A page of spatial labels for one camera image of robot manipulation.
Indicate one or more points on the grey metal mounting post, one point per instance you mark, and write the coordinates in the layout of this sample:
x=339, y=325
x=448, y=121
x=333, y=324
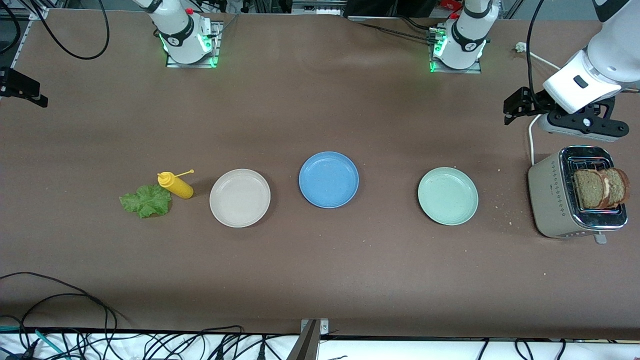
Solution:
x=310, y=345

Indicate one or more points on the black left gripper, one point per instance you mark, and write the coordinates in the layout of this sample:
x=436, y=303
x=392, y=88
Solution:
x=531, y=101

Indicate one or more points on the brown bread slice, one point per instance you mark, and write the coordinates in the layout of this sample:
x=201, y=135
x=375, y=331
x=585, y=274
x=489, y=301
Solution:
x=619, y=186
x=589, y=190

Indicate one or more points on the yellow mustard squeeze bottle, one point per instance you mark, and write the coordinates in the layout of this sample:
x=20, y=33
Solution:
x=177, y=186

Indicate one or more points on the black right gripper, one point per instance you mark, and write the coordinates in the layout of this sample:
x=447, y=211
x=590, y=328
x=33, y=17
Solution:
x=16, y=84

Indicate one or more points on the beige plate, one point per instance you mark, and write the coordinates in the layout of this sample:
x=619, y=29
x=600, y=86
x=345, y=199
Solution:
x=240, y=198

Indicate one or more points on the light green plate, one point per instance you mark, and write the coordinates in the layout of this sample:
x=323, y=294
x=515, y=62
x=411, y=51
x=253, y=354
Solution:
x=448, y=196

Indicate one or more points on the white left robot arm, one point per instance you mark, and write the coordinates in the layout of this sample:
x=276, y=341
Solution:
x=607, y=55

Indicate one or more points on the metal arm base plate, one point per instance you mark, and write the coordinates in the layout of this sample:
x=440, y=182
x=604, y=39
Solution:
x=192, y=65
x=457, y=71

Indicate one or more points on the green lettuce leaf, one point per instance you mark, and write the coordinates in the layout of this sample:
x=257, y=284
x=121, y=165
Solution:
x=147, y=201

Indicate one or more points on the aluminium frame profile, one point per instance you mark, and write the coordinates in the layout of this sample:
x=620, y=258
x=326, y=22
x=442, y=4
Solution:
x=22, y=42

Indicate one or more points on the blue plate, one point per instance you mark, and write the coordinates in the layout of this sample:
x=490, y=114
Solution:
x=328, y=180

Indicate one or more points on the beige chrome toaster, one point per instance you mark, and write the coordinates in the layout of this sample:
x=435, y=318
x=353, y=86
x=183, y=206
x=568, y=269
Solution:
x=550, y=200

